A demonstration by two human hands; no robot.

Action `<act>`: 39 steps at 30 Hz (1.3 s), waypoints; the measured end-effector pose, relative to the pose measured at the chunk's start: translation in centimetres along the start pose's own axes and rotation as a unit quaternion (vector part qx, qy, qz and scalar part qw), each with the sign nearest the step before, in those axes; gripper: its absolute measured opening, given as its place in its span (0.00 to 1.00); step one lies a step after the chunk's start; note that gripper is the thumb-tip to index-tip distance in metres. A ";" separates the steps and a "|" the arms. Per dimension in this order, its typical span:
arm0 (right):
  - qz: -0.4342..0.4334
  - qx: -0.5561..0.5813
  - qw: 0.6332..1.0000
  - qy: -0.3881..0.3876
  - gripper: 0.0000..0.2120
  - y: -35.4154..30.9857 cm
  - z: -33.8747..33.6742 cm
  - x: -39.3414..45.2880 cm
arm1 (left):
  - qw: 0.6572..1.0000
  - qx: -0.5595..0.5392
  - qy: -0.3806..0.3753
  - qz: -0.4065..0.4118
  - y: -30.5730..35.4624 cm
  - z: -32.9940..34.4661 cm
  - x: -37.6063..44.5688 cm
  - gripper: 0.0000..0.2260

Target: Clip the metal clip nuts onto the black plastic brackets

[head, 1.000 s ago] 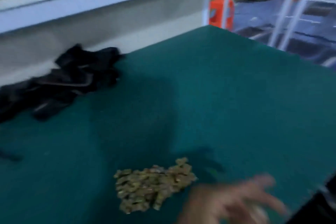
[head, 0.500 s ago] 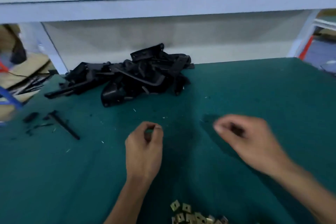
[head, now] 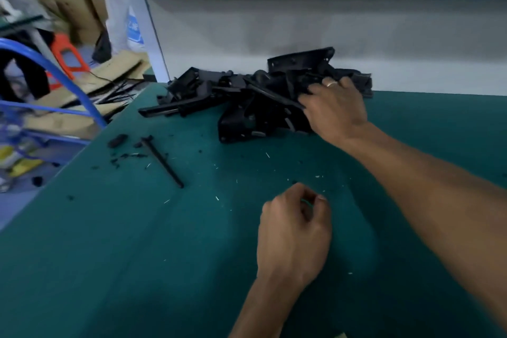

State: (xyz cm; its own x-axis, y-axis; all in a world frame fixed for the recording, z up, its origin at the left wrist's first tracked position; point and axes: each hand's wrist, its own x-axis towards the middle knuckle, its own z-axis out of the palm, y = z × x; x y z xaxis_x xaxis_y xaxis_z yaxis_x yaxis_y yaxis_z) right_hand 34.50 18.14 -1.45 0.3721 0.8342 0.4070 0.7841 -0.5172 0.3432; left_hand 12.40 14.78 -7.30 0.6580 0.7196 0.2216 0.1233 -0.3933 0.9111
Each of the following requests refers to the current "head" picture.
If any white metal post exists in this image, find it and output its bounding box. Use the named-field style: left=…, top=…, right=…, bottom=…
left=129, top=0, right=171, bottom=83

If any thin black plastic strip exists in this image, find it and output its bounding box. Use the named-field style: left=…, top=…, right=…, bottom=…
left=141, top=136, right=185, bottom=189

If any white printed sack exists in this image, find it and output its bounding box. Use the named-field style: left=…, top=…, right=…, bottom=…
left=105, top=0, right=148, bottom=55

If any red plastic stool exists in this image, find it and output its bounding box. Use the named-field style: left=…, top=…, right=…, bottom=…
left=50, top=33, right=92, bottom=91

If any green table cloth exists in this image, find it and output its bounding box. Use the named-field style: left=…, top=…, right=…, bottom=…
left=0, top=82, right=507, bottom=338

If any person's right hand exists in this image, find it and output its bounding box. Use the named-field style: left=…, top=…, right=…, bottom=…
left=298, top=76, right=370, bottom=148

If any blue metal frame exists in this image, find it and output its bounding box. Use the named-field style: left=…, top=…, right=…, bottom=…
left=0, top=36, right=108, bottom=145

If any brown cardboard piece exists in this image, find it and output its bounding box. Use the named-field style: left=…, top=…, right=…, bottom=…
left=24, top=50, right=152, bottom=138

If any person's right forearm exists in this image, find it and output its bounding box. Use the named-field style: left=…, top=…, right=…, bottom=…
left=341, top=121, right=507, bottom=327

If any person's left hand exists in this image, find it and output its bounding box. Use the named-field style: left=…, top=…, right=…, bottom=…
left=256, top=183, right=334, bottom=291

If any black bag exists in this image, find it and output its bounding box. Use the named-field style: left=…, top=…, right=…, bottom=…
left=92, top=29, right=112, bottom=64

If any pile of black plastic brackets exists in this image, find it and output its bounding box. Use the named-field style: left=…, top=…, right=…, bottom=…
left=138, top=47, right=373, bottom=143

